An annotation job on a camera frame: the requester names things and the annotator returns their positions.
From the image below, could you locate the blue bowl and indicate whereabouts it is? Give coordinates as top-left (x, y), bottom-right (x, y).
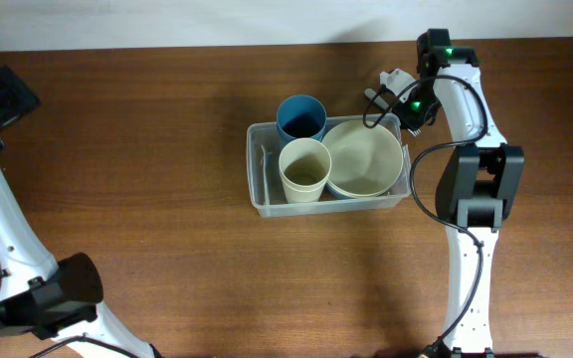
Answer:
top-left (326, 183), bottom-right (391, 199)

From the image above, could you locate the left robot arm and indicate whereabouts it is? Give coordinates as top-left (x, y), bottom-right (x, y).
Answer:
top-left (0, 67), bottom-right (160, 357)

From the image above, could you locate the cream bowl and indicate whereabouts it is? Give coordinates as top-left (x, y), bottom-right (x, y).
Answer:
top-left (322, 120), bottom-right (404, 176)
top-left (326, 171), bottom-right (401, 194)

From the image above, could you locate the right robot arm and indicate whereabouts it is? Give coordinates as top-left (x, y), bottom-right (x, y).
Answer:
top-left (389, 29), bottom-right (524, 357)

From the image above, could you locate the white plastic spoon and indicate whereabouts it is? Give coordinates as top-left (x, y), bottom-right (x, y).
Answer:
top-left (261, 145), bottom-right (271, 206)

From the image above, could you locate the white plastic fork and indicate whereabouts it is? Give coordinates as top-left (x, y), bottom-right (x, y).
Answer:
top-left (364, 88), bottom-right (421, 136)

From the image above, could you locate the blue cup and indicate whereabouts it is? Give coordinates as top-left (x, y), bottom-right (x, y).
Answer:
top-left (277, 126), bottom-right (325, 149)
top-left (277, 94), bottom-right (327, 135)

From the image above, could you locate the cream cup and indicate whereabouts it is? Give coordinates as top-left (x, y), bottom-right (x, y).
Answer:
top-left (283, 182), bottom-right (325, 204)
top-left (279, 138), bottom-right (332, 192)

